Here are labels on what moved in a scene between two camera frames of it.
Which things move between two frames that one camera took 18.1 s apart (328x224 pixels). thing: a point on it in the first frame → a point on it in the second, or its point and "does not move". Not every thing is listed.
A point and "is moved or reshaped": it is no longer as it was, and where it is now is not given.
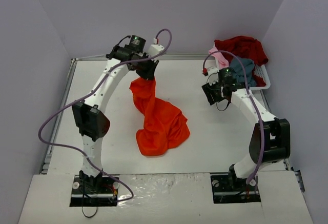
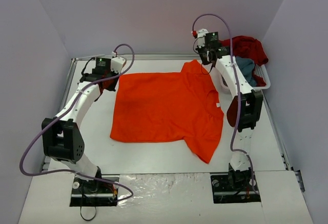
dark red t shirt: [244, 47] does not move
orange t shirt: [165, 125] is moved or reshaped
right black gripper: [210, 95] → [205, 58]
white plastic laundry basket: [260, 71] does not move
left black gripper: [147, 69] → [110, 83]
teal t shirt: [248, 66] does not move
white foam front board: [164, 199] does not move
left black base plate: [94, 190] does not move
